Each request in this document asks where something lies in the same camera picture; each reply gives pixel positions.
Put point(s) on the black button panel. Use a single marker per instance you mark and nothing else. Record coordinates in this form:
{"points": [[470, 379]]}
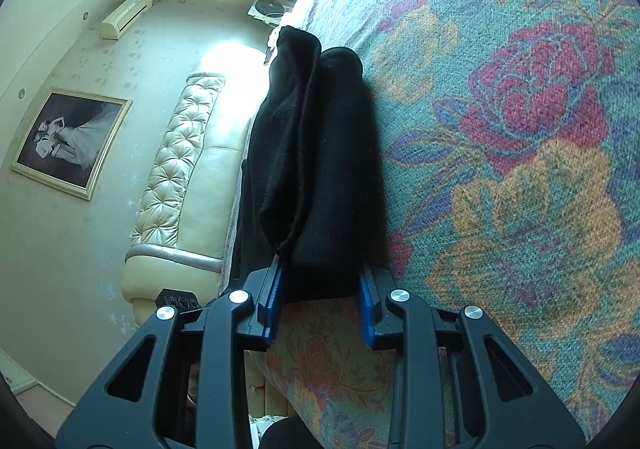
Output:
{"points": [[180, 301]]}

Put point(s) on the gold-framed wall picture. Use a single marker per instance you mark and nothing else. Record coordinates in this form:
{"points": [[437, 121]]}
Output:
{"points": [[70, 141]]}

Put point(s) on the black pants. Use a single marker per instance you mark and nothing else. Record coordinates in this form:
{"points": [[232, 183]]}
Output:
{"points": [[320, 169]]}

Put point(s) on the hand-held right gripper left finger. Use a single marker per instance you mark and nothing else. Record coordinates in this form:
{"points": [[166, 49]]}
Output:
{"points": [[274, 294]]}

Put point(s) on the cream tufted leather headboard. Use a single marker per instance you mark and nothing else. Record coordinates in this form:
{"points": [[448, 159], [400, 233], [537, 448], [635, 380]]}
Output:
{"points": [[200, 179]]}

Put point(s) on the white round fan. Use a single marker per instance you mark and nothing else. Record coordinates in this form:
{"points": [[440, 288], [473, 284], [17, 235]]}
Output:
{"points": [[267, 10]]}

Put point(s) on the white air conditioner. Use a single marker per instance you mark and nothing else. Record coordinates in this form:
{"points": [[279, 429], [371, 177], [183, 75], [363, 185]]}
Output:
{"points": [[125, 15]]}

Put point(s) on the floral blanket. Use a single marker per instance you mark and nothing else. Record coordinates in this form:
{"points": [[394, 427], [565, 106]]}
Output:
{"points": [[500, 179]]}

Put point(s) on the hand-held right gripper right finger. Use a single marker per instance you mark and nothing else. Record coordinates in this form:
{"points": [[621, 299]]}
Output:
{"points": [[367, 314]]}

